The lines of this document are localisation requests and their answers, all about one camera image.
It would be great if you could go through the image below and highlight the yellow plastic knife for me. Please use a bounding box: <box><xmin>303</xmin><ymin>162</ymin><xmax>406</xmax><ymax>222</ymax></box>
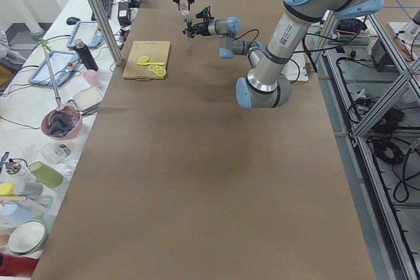
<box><xmin>136</xmin><ymin>62</ymin><xmax>166</xmax><ymax>66</ymax></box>

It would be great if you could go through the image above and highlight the black camera cable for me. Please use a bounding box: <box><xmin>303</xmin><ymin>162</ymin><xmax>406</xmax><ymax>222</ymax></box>
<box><xmin>209</xmin><ymin>17</ymin><xmax>261</xmax><ymax>45</ymax></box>

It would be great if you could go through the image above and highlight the pink bowl with cloth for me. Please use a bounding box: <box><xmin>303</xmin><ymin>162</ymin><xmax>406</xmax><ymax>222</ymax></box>
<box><xmin>41</xmin><ymin>105</ymin><xmax>83</xmax><ymax>140</ymax></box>

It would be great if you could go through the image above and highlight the green cup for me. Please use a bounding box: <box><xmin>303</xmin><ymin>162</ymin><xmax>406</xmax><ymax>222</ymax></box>
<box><xmin>28</xmin><ymin>161</ymin><xmax>64</xmax><ymax>189</ymax></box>

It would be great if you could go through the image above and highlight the wooden cutting board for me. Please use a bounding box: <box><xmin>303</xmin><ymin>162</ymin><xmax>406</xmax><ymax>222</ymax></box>
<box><xmin>122</xmin><ymin>41</ymin><xmax>171</xmax><ymax>81</ymax></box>

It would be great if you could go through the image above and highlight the black water bottle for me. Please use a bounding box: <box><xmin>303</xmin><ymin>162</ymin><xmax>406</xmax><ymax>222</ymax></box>
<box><xmin>73</xmin><ymin>39</ymin><xmax>98</xmax><ymax>71</ymax></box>

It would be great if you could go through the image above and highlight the steel jigger measuring cup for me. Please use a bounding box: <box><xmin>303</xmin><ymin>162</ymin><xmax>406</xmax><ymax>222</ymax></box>
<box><xmin>183</xmin><ymin>17</ymin><xmax>193</xmax><ymax>37</ymax></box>

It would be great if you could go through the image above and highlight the black keyboard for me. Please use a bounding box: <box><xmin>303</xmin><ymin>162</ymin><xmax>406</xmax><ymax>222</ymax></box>
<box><xmin>90</xmin><ymin>0</ymin><xmax>114</xmax><ymax>21</ymax></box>

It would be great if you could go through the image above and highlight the white pillar base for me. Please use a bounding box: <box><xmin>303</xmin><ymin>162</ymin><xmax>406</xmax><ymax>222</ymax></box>
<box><xmin>282</xmin><ymin>52</ymin><xmax>308</xmax><ymax>83</ymax></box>

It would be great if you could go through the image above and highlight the clear glass beaker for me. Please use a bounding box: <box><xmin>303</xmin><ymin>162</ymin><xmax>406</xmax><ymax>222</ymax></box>
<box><xmin>178</xmin><ymin>0</ymin><xmax>190</xmax><ymax>16</ymax></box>

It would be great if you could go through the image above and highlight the white square container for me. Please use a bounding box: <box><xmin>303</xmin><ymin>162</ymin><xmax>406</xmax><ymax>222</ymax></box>
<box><xmin>73</xmin><ymin>87</ymin><xmax>103</xmax><ymax>112</ymax></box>

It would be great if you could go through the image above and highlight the pink cup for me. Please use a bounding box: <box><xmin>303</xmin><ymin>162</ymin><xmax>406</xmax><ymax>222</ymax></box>
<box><xmin>83</xmin><ymin>70</ymin><xmax>100</xmax><ymax>87</ymax></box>

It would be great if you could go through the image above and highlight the light blue cup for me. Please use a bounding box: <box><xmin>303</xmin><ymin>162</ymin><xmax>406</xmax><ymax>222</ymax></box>
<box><xmin>1</xmin><ymin>203</ymin><xmax>32</xmax><ymax>227</ymax></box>

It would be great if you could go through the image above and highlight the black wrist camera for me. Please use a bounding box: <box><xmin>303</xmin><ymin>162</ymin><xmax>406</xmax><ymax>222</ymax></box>
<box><xmin>196</xmin><ymin>6</ymin><xmax>214</xmax><ymax>21</ymax></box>

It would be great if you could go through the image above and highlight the aluminium frame post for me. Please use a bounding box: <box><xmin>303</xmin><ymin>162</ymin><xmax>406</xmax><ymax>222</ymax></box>
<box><xmin>88</xmin><ymin>0</ymin><xmax>123</xmax><ymax>66</ymax></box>

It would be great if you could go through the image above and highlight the black computer mouse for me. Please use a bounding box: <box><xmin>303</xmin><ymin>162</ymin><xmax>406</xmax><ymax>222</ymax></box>
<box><xmin>66</xmin><ymin>16</ymin><xmax>80</xmax><ymax>26</ymax></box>

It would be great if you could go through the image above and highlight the blue teach pendant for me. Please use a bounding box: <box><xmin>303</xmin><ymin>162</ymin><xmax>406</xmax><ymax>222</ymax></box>
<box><xmin>28</xmin><ymin>50</ymin><xmax>79</xmax><ymax>87</ymax></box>
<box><xmin>66</xmin><ymin>21</ymin><xmax>104</xmax><ymax>49</ymax></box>

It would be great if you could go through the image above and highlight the white green bowl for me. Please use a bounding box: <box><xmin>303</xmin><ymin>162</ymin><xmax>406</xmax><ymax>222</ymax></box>
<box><xmin>8</xmin><ymin>219</ymin><xmax>49</xmax><ymax>256</ymax></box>

